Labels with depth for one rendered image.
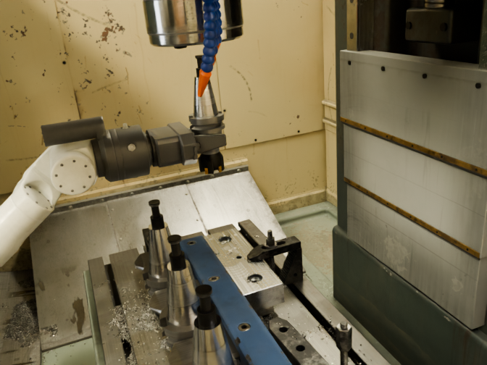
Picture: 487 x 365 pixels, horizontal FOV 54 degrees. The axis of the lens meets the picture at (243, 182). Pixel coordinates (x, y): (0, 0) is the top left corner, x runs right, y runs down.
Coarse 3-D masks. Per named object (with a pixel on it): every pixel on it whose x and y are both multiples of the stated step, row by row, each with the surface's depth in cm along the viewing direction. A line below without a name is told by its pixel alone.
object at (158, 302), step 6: (198, 282) 63; (156, 294) 62; (162, 294) 62; (150, 300) 61; (156, 300) 61; (162, 300) 60; (150, 306) 60; (156, 306) 59; (162, 306) 59; (156, 312) 59
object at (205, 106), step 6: (198, 78) 81; (198, 84) 81; (210, 84) 82; (204, 90) 81; (210, 90) 82; (198, 96) 81; (204, 96) 81; (210, 96) 82; (198, 102) 82; (204, 102) 81; (210, 102) 82; (198, 108) 82; (204, 108) 82; (210, 108) 82; (216, 108) 83; (198, 114) 82; (204, 114) 82; (210, 114) 82; (216, 114) 83
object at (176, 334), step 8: (160, 320) 56; (168, 328) 54; (176, 328) 54; (184, 328) 54; (192, 328) 53; (168, 336) 54; (176, 336) 53; (184, 336) 53; (192, 336) 53; (168, 344) 55
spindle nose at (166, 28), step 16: (144, 0) 74; (160, 0) 71; (176, 0) 70; (192, 0) 70; (224, 0) 72; (240, 0) 75; (144, 16) 76; (160, 16) 72; (176, 16) 71; (192, 16) 70; (224, 16) 72; (240, 16) 75; (160, 32) 73; (176, 32) 72; (192, 32) 71; (224, 32) 73; (240, 32) 76
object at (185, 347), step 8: (224, 328) 54; (176, 344) 53; (184, 344) 52; (192, 344) 52; (232, 344) 52; (176, 352) 51; (184, 352) 51; (192, 352) 51; (232, 352) 51; (168, 360) 51; (176, 360) 50; (184, 360) 50
